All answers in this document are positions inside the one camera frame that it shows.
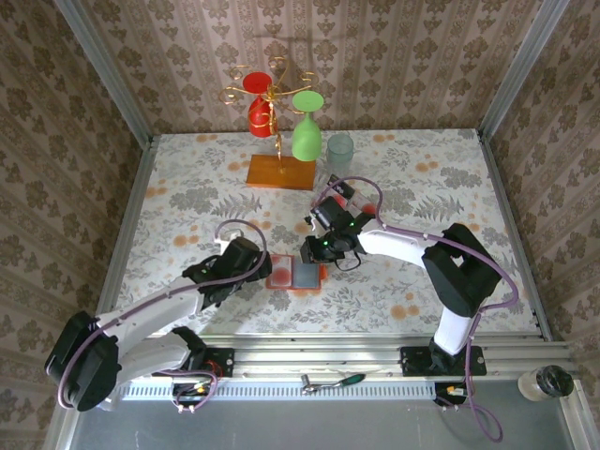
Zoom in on clear teal glass tumbler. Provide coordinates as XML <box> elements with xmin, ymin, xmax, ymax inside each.
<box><xmin>325</xmin><ymin>132</ymin><xmax>355</xmax><ymax>175</ymax></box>

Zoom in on aluminium mounting rail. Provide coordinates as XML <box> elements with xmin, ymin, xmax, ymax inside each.
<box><xmin>121</xmin><ymin>333</ymin><xmax>580</xmax><ymax>379</ymax></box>

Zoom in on glass jar black lid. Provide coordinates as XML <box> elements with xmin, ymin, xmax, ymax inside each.
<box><xmin>517</xmin><ymin>365</ymin><xmax>576</xmax><ymax>403</ymax></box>

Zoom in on black base connector block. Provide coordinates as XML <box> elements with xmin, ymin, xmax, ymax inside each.
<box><xmin>171</xmin><ymin>382</ymin><xmax>213</xmax><ymax>408</ymax></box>
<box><xmin>433</xmin><ymin>382</ymin><xmax>470</xmax><ymax>408</ymax></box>

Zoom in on clear acrylic card tray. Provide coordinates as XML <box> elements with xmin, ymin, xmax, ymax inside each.
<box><xmin>322</xmin><ymin>173</ymin><xmax>382</xmax><ymax>224</ymax></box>

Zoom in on orange card holder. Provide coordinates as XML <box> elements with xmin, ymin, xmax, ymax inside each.
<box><xmin>264</xmin><ymin>254</ymin><xmax>328</xmax><ymax>295</ymax></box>

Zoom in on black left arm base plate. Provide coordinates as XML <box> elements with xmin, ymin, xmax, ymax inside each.
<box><xmin>152</xmin><ymin>346</ymin><xmax>235</xmax><ymax>379</ymax></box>

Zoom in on ratchet wrench green handle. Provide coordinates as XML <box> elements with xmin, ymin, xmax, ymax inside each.
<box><xmin>299</xmin><ymin>371</ymin><xmax>369</xmax><ymax>396</ymax></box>

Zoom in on gold wire rack wooden base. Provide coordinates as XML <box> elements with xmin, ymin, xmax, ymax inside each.
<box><xmin>217</xmin><ymin>55</ymin><xmax>318</xmax><ymax>192</ymax></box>

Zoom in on red wine glass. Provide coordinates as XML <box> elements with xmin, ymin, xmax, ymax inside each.
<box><xmin>242</xmin><ymin>71</ymin><xmax>278</xmax><ymax>139</ymax></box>

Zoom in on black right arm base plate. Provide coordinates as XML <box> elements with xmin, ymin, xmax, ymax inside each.
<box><xmin>400</xmin><ymin>345</ymin><xmax>488</xmax><ymax>379</ymax></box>

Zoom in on grey metal front panel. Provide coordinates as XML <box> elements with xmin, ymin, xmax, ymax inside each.
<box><xmin>46</xmin><ymin>397</ymin><xmax>582</xmax><ymax>450</ymax></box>

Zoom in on white slotted cable duct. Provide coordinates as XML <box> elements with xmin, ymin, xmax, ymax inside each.
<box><xmin>119</xmin><ymin>377</ymin><xmax>440</xmax><ymax>402</ymax></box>

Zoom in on aluminium table side rail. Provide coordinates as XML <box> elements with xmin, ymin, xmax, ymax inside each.
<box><xmin>100</xmin><ymin>135</ymin><xmax>158</xmax><ymax>329</ymax></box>
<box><xmin>475</xmin><ymin>130</ymin><xmax>552</xmax><ymax>338</ymax></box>

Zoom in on green wine glass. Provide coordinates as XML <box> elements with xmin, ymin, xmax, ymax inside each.
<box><xmin>290</xmin><ymin>90</ymin><xmax>325</xmax><ymax>163</ymax></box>

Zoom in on aluminium frame post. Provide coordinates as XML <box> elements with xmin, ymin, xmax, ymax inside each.
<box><xmin>52</xmin><ymin>0</ymin><xmax>156</xmax><ymax>149</ymax></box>
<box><xmin>476</xmin><ymin>0</ymin><xmax>573</xmax><ymax>142</ymax></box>

